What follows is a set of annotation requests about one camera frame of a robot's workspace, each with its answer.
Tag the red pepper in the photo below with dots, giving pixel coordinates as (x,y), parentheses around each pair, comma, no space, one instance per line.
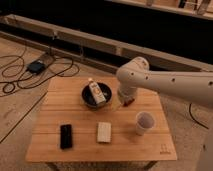
(128,102)

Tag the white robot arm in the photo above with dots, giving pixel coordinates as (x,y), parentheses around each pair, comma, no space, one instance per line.
(195,87)

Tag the small milk carton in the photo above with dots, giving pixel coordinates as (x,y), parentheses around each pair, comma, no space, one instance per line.
(96,92)

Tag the black bowl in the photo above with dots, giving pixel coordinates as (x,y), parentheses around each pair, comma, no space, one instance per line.
(90,101)

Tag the white rectangular sponge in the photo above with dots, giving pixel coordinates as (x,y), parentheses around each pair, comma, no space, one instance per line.
(104,132)

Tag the wooden table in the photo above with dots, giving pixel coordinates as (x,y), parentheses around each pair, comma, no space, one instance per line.
(64,105)

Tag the black rectangular remote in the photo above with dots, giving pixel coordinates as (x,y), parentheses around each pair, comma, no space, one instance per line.
(65,136)

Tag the black power adapter box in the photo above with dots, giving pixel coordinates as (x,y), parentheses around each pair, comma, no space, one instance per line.
(36,67)

